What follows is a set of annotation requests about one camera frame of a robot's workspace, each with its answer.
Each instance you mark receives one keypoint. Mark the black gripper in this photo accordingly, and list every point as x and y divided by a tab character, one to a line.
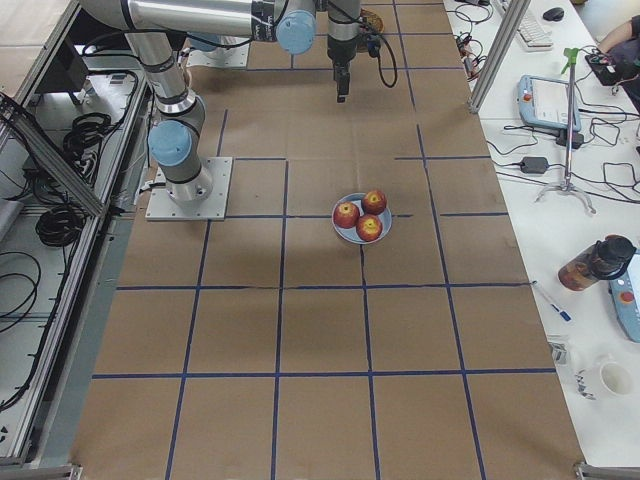
340	51

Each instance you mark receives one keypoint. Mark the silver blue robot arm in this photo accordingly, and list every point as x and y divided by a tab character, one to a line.
146	25

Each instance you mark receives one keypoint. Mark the woven wicker basket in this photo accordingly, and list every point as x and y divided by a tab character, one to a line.
372	19

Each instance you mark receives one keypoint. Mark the red apple back on plate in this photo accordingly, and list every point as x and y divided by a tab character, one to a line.
374	202

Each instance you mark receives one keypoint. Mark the red apple on plate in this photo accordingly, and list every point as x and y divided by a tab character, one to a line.
346	215
369	228
374	202

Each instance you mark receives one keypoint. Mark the red apple left on plate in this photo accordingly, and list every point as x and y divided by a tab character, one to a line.
346	215

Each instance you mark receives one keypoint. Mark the red apple front on plate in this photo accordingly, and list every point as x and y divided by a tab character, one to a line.
369	228

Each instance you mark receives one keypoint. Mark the light blue plate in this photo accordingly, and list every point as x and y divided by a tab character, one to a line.
350	234

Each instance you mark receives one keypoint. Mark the white keyboard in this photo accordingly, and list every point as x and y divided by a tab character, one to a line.
532	35

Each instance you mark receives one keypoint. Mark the blue teach pendant tablet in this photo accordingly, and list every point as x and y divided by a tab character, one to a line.
543	102

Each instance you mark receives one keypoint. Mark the black power adapter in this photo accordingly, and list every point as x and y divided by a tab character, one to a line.
534	165

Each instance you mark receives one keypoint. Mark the black computer mouse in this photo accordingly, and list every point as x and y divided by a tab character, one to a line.
555	14

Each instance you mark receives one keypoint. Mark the dark lid water bottle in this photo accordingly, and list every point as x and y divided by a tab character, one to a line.
605	260

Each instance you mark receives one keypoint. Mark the blue white pen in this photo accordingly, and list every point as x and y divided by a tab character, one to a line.
550	301

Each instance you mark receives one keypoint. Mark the small white box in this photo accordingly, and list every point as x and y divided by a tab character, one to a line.
559	352

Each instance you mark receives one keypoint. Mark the white mug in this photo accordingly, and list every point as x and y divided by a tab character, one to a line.
604	378

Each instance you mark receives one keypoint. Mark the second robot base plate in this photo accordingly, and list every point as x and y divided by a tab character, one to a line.
223	57

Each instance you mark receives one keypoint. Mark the aluminium frame post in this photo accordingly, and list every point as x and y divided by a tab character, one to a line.
497	52

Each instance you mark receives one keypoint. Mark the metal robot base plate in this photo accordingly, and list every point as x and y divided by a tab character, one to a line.
220	190

